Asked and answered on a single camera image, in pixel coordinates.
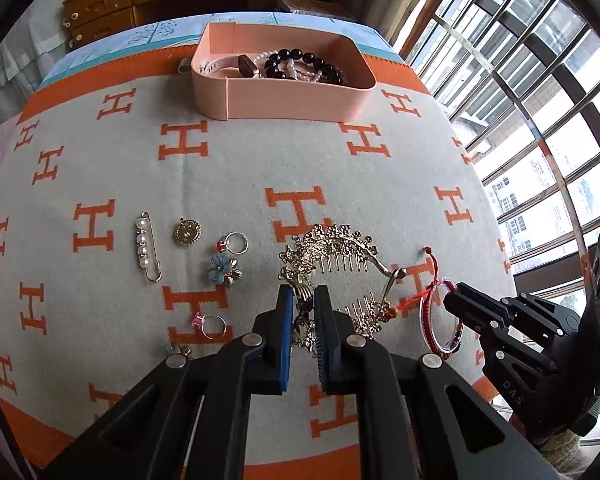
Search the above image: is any gold pearl hair comb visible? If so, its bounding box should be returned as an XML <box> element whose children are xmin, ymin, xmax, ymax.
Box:
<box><xmin>278</xmin><ymin>224</ymin><xmax>405</xmax><ymax>356</ymax></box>

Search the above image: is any blue flower keyring charm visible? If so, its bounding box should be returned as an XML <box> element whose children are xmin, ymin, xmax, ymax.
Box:
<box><xmin>207</xmin><ymin>231</ymin><xmax>249</xmax><ymax>288</ymax></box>

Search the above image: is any red string bangle bracelet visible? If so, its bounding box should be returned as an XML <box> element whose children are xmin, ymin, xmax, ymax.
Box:
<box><xmin>392</xmin><ymin>244</ymin><xmax>465</xmax><ymax>361</ymax></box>

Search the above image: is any window metal grille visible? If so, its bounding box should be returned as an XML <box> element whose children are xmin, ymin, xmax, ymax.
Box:
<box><xmin>398</xmin><ymin>0</ymin><xmax>600</xmax><ymax>451</ymax></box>

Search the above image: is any small gold flower earring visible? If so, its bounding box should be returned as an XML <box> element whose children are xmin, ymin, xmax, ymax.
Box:
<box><xmin>162</xmin><ymin>344</ymin><xmax>192</xmax><ymax>356</ymax></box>

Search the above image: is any orange H-pattern blanket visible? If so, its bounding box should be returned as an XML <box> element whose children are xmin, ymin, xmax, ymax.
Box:
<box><xmin>0</xmin><ymin>48</ymin><xmax>515</xmax><ymax>468</ymax></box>

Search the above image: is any black bead bracelet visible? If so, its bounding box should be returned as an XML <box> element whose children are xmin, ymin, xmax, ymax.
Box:
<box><xmin>262</xmin><ymin>46</ymin><xmax>347</xmax><ymax>86</ymax></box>

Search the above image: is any silver ring pink stone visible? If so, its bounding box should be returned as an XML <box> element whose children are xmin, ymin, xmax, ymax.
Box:
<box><xmin>190</xmin><ymin>312</ymin><xmax>227</xmax><ymax>340</ymax></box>

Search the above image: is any gold heart pendant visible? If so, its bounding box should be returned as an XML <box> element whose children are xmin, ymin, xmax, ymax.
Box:
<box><xmin>173</xmin><ymin>218</ymin><xmax>202</xmax><ymax>246</ymax></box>

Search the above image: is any blue patterned bed sheet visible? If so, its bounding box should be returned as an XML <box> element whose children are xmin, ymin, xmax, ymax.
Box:
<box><xmin>36</xmin><ymin>10</ymin><xmax>406</xmax><ymax>89</ymax></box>

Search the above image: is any pink jewelry tray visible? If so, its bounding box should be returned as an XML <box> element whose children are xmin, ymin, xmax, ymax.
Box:
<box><xmin>190</xmin><ymin>23</ymin><xmax>377</xmax><ymax>122</ymax></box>

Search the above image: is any pearl safety pin brooch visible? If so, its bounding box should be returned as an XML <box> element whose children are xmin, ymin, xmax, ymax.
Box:
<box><xmin>135</xmin><ymin>211</ymin><xmax>163</xmax><ymax>284</ymax></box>

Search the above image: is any white lace covered furniture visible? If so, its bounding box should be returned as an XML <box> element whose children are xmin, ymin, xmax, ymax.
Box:
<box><xmin>0</xmin><ymin>3</ymin><xmax>68</xmax><ymax>125</ymax></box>

